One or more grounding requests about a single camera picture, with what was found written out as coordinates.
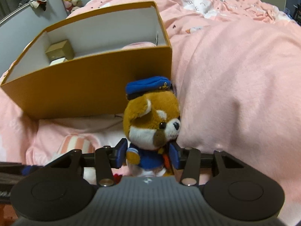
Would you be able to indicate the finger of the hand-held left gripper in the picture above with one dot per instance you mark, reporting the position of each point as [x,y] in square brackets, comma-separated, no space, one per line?
[30,169]

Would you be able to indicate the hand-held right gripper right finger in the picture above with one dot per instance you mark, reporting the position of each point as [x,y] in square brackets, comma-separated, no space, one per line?
[174,157]

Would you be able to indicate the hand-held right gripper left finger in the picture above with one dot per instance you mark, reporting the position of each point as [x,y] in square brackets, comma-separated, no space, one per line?
[122,155]

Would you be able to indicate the brown plush dog blue cap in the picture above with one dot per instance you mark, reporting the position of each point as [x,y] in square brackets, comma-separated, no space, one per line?
[150,115]

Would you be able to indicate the orange cardboard box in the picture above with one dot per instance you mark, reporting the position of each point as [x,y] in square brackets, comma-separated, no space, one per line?
[82,89]

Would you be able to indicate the white glossy small box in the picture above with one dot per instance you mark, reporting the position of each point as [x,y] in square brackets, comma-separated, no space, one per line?
[57,61]

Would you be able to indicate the small red item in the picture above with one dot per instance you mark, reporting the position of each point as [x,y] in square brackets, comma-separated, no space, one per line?
[117,176]

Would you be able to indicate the pink white striped plush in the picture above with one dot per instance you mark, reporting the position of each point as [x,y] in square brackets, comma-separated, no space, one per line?
[75,143]

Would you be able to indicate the pink printed blanket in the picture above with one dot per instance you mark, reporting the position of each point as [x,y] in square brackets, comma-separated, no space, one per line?
[235,75]

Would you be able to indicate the pink soft item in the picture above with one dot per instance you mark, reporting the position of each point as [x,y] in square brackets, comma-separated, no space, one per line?
[141,44]

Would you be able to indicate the small gold box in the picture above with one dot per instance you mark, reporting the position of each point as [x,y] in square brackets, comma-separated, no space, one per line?
[60,49]

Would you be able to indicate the grey panel with white edge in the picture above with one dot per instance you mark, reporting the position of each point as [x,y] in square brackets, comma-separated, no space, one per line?
[14,40]

